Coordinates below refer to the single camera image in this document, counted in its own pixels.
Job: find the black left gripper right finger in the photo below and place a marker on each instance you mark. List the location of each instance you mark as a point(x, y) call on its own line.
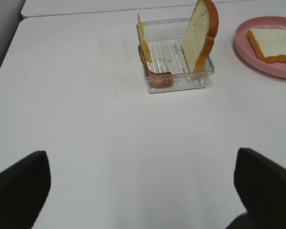
point(261, 186)

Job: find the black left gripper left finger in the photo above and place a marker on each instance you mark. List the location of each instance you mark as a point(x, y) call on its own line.
point(24, 188)

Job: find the bread slice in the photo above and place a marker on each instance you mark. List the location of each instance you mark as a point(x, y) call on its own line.
point(200, 35)
point(269, 45)

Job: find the bacon strip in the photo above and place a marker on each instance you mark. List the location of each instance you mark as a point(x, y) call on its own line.
point(155, 80)

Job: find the pink round plate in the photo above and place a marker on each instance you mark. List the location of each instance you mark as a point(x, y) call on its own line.
point(246, 51)

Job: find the clear left plastic tray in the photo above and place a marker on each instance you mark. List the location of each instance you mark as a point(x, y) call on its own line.
point(165, 38)

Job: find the yellow cheese slice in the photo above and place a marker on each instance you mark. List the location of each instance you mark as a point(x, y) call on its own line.
point(144, 43)

